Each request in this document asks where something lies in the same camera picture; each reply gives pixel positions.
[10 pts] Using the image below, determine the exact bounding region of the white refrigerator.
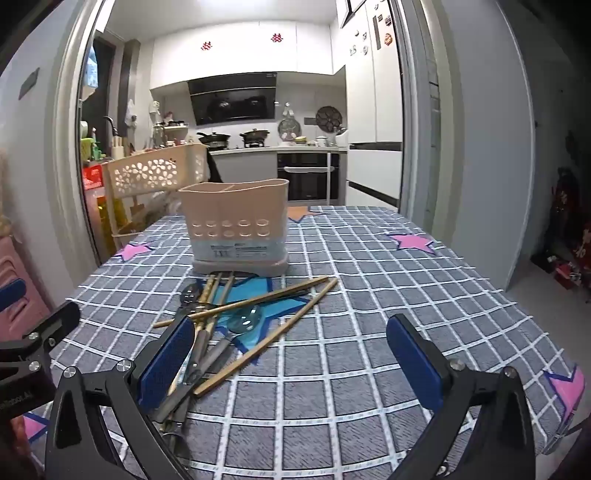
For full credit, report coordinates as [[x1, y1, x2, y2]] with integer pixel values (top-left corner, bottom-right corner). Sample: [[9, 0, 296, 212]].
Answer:
[[344, 0, 403, 209]]

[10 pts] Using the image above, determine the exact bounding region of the dark metal spoon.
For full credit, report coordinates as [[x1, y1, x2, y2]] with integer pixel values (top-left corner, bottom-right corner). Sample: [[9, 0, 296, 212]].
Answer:
[[159, 282, 202, 335]]

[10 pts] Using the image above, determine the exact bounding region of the black built-in oven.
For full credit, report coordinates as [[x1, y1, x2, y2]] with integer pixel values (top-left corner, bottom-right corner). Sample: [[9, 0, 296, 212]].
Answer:
[[277, 152, 341, 205]]

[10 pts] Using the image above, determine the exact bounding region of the black range hood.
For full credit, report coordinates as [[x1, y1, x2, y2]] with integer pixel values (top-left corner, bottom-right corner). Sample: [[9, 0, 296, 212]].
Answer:
[[187, 71, 279, 126]]

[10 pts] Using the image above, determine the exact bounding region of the shiny round metal spoon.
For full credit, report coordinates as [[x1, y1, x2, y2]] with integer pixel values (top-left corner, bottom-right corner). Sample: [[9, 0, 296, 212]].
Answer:
[[182, 305, 265, 386]]

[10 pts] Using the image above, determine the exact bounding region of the round silver tray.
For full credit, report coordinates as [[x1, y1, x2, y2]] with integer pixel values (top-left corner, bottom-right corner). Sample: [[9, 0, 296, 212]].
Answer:
[[278, 117, 301, 142]]

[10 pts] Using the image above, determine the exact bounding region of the grey checkered star tablecloth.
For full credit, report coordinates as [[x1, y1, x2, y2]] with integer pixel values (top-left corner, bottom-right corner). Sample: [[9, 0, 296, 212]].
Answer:
[[23, 205, 585, 480]]

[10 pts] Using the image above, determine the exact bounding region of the blue hanging cloth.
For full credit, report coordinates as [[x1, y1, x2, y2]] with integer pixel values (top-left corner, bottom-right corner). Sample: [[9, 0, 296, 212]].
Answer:
[[85, 45, 100, 89]]

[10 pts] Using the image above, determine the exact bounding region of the black cooking pot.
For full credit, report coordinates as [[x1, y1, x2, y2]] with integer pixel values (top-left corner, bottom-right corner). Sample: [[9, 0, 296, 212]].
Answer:
[[239, 128, 271, 147]]

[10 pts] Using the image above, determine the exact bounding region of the round multi-cup pan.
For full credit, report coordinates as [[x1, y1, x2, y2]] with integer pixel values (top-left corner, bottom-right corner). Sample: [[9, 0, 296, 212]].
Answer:
[[316, 105, 345, 131]]

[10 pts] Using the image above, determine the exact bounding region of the grey wall switch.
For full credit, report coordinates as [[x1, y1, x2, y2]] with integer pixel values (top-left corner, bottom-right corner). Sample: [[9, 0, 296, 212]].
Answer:
[[18, 68, 41, 100]]

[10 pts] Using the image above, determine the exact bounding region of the beige perforated plastic basket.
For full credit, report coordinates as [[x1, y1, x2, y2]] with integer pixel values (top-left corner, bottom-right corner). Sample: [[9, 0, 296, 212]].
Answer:
[[102, 143, 209, 200]]

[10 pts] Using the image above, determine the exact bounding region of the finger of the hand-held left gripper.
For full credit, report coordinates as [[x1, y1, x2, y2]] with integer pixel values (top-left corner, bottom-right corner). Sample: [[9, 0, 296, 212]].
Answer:
[[0, 278, 27, 320], [0, 302, 82, 371]]

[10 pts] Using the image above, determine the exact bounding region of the beige plastic utensil holder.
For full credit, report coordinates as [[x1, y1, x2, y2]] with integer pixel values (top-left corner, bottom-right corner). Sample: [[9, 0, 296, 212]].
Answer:
[[178, 179, 291, 277]]

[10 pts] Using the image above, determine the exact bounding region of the black wok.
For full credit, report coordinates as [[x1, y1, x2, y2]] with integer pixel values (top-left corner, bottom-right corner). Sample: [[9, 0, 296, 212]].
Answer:
[[197, 131, 232, 149]]

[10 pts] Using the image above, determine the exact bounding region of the pink plastic cabinet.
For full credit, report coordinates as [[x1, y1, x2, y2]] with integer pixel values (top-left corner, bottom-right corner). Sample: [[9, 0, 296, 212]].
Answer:
[[0, 231, 52, 340]]

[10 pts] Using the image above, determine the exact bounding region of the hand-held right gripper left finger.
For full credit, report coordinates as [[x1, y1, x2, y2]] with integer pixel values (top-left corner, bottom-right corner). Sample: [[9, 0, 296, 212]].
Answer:
[[45, 316, 197, 480]]

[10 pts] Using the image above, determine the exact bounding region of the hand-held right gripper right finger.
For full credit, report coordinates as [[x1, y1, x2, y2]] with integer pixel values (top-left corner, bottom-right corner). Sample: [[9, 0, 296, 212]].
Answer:
[[386, 313, 537, 480]]

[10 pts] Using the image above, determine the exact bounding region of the pile of red bags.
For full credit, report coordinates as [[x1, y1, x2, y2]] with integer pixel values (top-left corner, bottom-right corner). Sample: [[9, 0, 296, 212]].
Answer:
[[531, 166, 591, 291]]

